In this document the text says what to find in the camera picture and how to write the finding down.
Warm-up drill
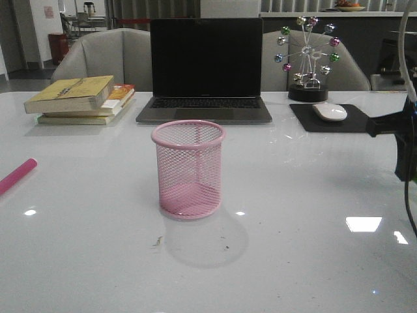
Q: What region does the grey laptop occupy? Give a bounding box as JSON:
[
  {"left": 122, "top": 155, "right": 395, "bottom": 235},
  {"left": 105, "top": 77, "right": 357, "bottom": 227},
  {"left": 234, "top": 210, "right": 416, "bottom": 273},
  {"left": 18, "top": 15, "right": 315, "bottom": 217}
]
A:
[{"left": 136, "top": 18, "right": 272, "bottom": 125}]

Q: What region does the fruit bowl on shelf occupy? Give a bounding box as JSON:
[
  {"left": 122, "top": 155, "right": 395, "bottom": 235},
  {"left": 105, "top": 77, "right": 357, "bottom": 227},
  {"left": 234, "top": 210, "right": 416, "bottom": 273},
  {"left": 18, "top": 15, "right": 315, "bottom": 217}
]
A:
[{"left": 334, "top": 0, "right": 365, "bottom": 12}]

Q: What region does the grey armchair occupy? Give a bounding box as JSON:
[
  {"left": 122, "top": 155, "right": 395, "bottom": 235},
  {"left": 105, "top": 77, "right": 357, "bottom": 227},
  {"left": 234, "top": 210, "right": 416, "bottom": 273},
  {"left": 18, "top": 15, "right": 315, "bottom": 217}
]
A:
[
  {"left": 51, "top": 28, "right": 152, "bottom": 91},
  {"left": 261, "top": 30, "right": 371, "bottom": 91}
]

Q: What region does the pink pen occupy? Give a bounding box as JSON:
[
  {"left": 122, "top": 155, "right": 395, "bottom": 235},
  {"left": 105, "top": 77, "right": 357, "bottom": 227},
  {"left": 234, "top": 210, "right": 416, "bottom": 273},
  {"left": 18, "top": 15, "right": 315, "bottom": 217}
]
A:
[{"left": 0, "top": 158, "right": 38, "bottom": 195}]

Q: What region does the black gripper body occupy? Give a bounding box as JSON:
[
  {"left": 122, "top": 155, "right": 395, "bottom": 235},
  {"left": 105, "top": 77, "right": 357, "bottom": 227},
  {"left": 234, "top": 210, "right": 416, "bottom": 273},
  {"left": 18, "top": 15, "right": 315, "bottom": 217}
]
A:
[{"left": 366, "top": 97, "right": 416, "bottom": 152}]

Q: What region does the red trash bin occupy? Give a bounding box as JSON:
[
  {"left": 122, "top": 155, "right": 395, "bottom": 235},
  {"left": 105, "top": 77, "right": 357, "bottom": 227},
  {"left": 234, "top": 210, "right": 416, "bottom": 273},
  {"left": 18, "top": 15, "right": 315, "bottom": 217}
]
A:
[{"left": 48, "top": 33, "right": 69, "bottom": 65}]

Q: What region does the black mouse pad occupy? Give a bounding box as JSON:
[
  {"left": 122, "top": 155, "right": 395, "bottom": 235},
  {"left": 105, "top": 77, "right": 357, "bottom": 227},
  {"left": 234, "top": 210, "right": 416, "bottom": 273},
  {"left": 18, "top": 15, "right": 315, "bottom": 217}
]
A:
[{"left": 289, "top": 104, "right": 369, "bottom": 133}]

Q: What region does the grey armchair right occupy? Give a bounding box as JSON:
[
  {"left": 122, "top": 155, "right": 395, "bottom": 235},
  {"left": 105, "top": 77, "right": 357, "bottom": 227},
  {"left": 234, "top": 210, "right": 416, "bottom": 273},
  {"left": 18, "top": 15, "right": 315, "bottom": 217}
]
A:
[{"left": 261, "top": 30, "right": 371, "bottom": 91}]

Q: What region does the white cable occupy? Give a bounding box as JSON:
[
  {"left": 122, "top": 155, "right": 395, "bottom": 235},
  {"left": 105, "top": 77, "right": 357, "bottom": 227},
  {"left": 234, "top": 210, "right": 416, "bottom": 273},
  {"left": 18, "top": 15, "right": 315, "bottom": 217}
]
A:
[{"left": 397, "top": 3, "right": 417, "bottom": 102}]

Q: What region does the orange middle book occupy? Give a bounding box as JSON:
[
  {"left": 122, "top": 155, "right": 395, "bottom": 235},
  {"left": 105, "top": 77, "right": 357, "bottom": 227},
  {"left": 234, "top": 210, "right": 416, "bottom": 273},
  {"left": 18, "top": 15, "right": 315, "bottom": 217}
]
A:
[{"left": 45, "top": 84, "right": 135, "bottom": 117}]

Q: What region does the pink mesh pen holder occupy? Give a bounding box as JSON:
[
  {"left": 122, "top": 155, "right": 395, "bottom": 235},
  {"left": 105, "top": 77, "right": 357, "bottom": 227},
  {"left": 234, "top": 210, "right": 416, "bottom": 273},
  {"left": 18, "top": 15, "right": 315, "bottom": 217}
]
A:
[{"left": 151, "top": 120, "right": 225, "bottom": 220}]

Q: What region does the white computer mouse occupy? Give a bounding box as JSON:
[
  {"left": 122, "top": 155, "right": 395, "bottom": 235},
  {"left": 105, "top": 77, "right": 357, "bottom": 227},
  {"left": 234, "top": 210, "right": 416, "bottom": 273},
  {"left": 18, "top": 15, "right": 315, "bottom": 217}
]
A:
[{"left": 312, "top": 103, "right": 347, "bottom": 121}]

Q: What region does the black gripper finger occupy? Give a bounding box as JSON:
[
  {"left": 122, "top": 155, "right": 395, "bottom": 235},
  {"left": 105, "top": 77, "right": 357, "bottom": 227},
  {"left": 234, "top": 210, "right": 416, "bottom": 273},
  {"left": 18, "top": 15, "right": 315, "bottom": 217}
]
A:
[{"left": 395, "top": 132, "right": 416, "bottom": 182}]

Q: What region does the ferris wheel desk ornament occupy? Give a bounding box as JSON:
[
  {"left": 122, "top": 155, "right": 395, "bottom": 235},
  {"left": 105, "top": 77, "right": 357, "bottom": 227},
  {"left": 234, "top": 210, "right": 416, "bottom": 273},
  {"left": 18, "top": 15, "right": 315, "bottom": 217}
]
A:
[{"left": 274, "top": 16, "right": 341, "bottom": 102}]

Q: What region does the grey armchair left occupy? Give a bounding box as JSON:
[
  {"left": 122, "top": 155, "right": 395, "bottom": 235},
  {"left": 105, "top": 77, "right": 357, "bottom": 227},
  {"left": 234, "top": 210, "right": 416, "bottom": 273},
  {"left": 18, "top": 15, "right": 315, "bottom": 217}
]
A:
[{"left": 51, "top": 28, "right": 152, "bottom": 91}]

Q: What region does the cream bottom book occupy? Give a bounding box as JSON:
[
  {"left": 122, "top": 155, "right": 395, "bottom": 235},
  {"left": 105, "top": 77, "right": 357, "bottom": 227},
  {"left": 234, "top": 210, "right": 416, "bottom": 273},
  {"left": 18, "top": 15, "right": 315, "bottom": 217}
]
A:
[{"left": 37, "top": 97, "right": 136, "bottom": 126}]

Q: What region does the yellow top book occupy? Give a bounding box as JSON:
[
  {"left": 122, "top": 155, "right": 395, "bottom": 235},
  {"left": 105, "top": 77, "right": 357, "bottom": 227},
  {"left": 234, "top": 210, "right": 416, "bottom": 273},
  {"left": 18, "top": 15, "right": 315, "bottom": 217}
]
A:
[{"left": 24, "top": 75, "right": 114, "bottom": 113}]

